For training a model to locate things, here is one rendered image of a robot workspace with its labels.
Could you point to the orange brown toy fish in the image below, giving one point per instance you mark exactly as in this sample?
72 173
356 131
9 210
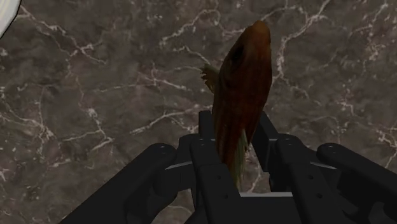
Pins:
243 93

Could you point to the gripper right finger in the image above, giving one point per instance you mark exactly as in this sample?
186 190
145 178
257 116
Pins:
297 173

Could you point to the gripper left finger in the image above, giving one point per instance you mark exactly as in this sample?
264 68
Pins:
204 173

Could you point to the white plate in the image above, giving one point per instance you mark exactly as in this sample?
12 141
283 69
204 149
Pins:
6 14

